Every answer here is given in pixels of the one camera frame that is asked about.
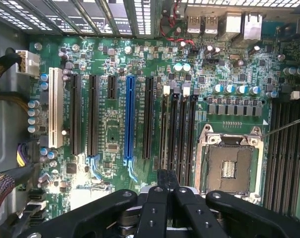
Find long black expansion slot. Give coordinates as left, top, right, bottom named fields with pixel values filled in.
left=143, top=76, right=155, bottom=160
left=70, top=73, right=82, bottom=157

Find black expansion slot blue latch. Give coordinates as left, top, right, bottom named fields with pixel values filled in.
left=86, top=74, right=101, bottom=180

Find short black expansion slot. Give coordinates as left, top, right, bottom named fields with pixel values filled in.
left=107, top=75, right=118, bottom=101

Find white PCI expansion slot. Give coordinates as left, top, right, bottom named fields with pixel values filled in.
left=48, top=67, right=65, bottom=149

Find perforated metal slot cover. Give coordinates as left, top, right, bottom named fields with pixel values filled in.
left=133, top=0, right=153, bottom=36

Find silver CPU socket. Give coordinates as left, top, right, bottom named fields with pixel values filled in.
left=195, top=123, right=265, bottom=202

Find green PC motherboard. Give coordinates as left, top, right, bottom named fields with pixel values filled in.
left=28, top=14, right=300, bottom=224

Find white SATA connector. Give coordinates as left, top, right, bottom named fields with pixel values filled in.
left=27, top=201, right=47, bottom=212

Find black SATA connector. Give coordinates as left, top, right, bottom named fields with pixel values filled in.
left=28, top=189, right=47, bottom=202

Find silver socket locking lever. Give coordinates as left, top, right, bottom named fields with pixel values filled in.
left=260, top=118, right=300, bottom=138

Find grey metal PC case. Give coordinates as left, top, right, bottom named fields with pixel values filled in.
left=0, top=0, right=300, bottom=238

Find silver USB port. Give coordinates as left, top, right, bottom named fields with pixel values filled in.
left=187, top=15, right=203, bottom=35
left=204, top=15, right=219, bottom=35

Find white power connector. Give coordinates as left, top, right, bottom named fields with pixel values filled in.
left=15, top=50, right=41, bottom=76

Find silver display port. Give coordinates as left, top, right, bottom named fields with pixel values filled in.
left=222, top=11, right=243, bottom=36

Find purple yellow wire plug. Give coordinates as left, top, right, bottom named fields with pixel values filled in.
left=16, top=142, right=30, bottom=168

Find grey braided cable bundle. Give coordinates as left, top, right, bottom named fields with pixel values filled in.
left=0, top=163, right=35, bottom=225

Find brown braided cable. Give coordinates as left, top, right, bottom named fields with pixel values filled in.
left=0, top=89, right=30, bottom=113

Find red black twisted wire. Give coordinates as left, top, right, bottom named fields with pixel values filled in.
left=159, top=4, right=198, bottom=51

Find black braided power cable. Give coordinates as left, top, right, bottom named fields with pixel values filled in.
left=0, top=54, right=22, bottom=86

